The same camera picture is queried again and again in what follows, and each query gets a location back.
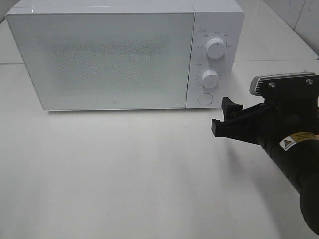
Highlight white lower microwave knob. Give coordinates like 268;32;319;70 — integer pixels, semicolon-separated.
201;70;219;89

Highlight white round door button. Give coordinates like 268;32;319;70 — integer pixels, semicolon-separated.
198;93;213;105

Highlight white microwave knob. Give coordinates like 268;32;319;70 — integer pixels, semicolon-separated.
201;70;219;89
204;35;226;59

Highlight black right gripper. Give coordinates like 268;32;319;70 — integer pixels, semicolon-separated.
211;74;319;150

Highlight white microwave oven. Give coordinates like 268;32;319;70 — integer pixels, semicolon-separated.
5;0;245;111

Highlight white microwave door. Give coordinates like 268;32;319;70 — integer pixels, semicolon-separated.
7;13;194;110

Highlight white upper microwave knob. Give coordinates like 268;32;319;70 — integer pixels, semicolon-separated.
204;35;226;59

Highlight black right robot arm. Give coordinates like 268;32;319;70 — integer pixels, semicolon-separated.
211;72;319;233

